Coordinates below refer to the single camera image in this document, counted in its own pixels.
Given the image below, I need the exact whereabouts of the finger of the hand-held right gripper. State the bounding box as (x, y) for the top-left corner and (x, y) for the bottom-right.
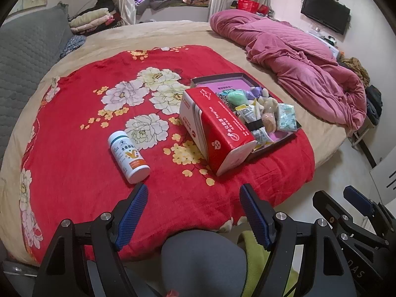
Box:
(312, 190), (389, 249)
(343, 185), (396, 239)

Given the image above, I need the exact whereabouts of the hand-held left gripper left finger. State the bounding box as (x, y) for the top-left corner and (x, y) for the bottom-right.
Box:
(32, 182), (149, 297)

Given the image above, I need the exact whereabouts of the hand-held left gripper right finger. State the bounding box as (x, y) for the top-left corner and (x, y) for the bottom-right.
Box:
(240, 183), (355, 297)

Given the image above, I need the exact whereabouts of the dark shallow box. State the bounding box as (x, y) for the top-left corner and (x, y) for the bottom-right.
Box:
(190, 73), (303, 161)

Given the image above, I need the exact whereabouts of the green patterned tissue pack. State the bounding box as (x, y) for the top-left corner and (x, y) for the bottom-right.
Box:
(276, 103), (298, 131)

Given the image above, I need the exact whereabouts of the clear bag with beige puff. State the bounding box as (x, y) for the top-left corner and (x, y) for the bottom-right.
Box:
(260, 111), (279, 132)

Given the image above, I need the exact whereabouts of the snack packet with black band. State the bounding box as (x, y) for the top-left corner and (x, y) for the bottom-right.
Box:
(236, 104), (271, 145)

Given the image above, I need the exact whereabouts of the white floral scrunchie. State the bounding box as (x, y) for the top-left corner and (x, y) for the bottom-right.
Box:
(256, 97), (278, 113)

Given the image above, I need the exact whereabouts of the teal egg sponge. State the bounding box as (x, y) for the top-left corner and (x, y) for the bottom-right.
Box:
(227, 90), (249, 106)

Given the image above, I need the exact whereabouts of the yellow-green garment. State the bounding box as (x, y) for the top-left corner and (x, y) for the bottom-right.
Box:
(240, 229), (299, 297)

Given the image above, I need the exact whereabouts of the white supplement bottle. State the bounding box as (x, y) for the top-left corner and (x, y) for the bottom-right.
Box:
(107, 131), (151, 184)

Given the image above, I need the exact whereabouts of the person's grey trouser leg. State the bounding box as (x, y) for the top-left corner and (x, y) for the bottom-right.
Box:
(160, 230), (249, 297)

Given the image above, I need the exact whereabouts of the red tissue box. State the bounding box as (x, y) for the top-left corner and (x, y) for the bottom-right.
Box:
(179, 87), (257, 177)

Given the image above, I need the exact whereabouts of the dark clothes pile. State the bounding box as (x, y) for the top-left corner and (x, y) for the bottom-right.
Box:
(365, 85), (383, 126)

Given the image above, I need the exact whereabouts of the red floral blanket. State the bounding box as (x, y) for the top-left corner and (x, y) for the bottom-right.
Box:
(20, 45), (316, 265)

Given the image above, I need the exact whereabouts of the brown patterned cloth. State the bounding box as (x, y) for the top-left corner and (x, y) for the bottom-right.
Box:
(339, 56), (371, 89)

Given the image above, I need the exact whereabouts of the pink quilt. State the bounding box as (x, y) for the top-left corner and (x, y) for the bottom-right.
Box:
(209, 9), (372, 130)

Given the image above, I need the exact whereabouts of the cluttered tv stand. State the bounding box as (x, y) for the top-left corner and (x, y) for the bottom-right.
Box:
(306, 28), (341, 56)

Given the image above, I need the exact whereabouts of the blue patterned pillow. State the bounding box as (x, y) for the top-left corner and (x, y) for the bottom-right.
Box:
(60, 35), (87, 59)

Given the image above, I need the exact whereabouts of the beige bed sheet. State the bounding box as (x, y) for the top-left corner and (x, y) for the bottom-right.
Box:
(0, 21), (348, 263)

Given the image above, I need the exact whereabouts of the black television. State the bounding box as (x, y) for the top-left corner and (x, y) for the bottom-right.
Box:
(301, 0), (351, 35)

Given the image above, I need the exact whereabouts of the grey quilted headboard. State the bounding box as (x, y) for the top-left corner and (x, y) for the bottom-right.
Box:
(0, 4), (73, 152)

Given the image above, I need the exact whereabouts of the stack of folded clothes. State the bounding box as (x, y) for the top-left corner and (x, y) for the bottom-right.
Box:
(69, 0), (124, 36)

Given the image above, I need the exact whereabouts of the clothes pile on windowsill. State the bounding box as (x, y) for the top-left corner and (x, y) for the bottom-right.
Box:
(136, 0), (211, 15)

